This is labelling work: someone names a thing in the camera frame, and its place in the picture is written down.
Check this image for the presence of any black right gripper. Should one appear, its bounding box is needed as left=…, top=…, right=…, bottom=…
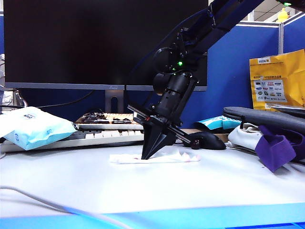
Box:
left=127, top=72, right=199, bottom=160

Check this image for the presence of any white wet wipe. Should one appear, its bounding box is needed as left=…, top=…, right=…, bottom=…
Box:
left=109, top=148, right=201, bottom=165

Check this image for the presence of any gold plastic cherry tray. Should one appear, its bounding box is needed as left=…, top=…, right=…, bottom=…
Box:
left=74, top=112, right=145, bottom=131

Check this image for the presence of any blue wet wipes pack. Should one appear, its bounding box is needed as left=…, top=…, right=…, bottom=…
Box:
left=0, top=106, right=78, bottom=151

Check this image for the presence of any white grey keyboard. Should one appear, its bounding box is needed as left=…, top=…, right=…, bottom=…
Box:
left=0, top=128, right=146, bottom=153

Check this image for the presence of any grey monitor stand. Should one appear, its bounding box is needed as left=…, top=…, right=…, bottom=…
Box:
left=104, top=89, right=126, bottom=114

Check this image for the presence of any black computer mouse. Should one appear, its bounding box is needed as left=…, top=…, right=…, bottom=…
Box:
left=183, top=130, right=227, bottom=151

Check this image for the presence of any small blue white packet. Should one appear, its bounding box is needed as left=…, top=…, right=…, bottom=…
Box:
left=194, top=115, right=243, bottom=132

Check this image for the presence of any white cloth bag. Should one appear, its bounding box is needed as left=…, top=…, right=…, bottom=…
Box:
left=228, top=123, right=265, bottom=152

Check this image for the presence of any grey laptop sleeve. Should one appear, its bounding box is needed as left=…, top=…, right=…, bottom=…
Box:
left=223, top=106, right=305, bottom=137

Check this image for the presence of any purple cloth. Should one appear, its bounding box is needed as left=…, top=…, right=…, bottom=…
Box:
left=254, top=125, right=305, bottom=173

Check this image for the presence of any black computer monitor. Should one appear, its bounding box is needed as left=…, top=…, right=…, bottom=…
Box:
left=3, top=0, right=208, bottom=92

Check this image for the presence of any yellow printed envelope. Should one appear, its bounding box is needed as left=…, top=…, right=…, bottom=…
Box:
left=249, top=49, right=305, bottom=112

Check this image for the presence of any yellow rubber duck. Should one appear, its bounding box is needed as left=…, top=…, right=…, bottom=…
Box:
left=276, top=8, right=290, bottom=23

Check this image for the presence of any black cable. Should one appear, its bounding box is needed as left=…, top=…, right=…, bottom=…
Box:
left=37, top=90, right=96, bottom=108

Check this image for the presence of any white cable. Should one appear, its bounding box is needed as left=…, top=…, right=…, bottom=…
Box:
left=0, top=185, right=129, bottom=229

